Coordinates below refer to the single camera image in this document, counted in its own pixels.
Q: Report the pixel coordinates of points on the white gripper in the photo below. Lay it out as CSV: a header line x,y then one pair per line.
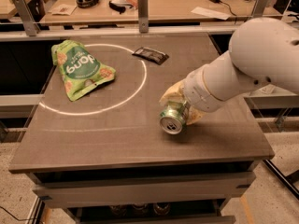
x,y
196,90

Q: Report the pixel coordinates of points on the green soda can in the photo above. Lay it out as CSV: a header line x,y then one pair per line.
x,y
174,117

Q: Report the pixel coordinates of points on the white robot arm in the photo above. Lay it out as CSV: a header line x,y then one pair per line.
x,y
261,51

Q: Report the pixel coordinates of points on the dark small packet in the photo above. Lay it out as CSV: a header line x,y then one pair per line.
x,y
151,55

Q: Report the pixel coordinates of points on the white paper sheet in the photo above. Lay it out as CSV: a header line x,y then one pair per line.
x,y
211,13

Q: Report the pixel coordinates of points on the green snack bag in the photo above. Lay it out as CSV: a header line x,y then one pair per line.
x,y
80,71

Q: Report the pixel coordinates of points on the black sunglasses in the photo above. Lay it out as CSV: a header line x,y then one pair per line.
x,y
120,7

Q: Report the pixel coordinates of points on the grey drawer front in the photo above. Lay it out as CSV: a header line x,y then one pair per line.
x,y
163,189

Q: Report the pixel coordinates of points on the small paper card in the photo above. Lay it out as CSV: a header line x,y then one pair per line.
x,y
63,9

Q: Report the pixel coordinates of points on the middle metal bracket post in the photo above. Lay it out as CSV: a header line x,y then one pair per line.
x,y
143,17

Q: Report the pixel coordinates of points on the metal bracket post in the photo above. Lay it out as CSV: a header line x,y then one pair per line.
x,y
29,24
258,9
143,17

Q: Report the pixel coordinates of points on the right metal bracket post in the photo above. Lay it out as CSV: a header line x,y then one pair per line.
x,y
258,9

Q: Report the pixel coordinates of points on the left metal bracket post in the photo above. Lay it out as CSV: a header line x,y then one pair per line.
x,y
29,24

